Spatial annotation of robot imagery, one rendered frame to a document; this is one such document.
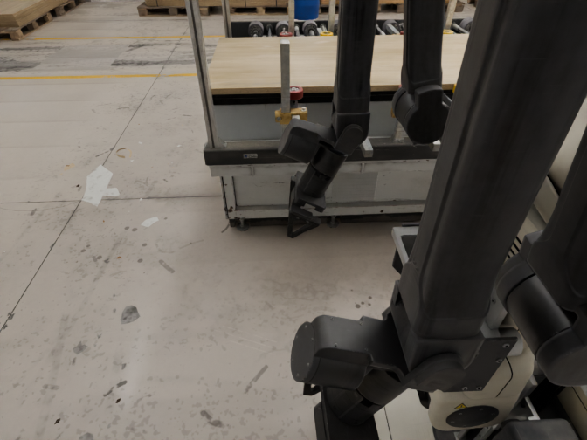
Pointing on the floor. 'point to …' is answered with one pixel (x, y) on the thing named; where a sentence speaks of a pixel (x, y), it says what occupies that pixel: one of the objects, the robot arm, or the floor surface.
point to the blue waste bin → (306, 10)
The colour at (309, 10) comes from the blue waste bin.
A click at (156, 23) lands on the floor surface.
